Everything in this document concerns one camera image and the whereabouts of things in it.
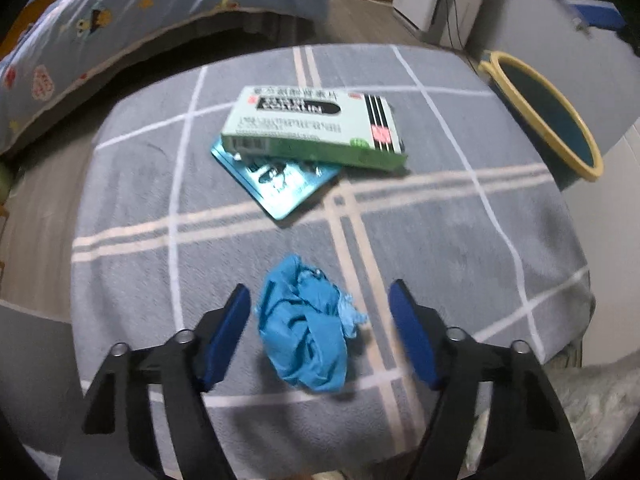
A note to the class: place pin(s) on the green white medicine box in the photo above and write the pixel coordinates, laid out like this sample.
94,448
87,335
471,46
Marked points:
300,120

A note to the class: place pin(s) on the teal blister pack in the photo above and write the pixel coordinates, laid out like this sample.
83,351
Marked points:
280,190

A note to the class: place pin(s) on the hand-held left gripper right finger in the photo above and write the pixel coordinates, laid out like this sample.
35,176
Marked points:
415,340

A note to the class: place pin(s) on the white fuzzy rug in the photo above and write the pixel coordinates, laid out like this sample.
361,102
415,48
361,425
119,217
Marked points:
595,400

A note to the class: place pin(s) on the teal trash bin yellow rim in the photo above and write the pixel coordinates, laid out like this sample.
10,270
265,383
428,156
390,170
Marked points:
545,115

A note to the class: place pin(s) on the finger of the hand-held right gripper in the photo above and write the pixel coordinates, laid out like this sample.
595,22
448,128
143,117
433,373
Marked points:
595,13

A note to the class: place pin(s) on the blue printed bed blanket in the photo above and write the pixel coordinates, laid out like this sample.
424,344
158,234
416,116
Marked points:
100,20

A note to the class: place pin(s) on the blue glove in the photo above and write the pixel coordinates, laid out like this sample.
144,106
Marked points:
305,330

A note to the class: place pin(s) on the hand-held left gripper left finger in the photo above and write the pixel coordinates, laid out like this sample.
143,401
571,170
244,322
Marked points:
225,340

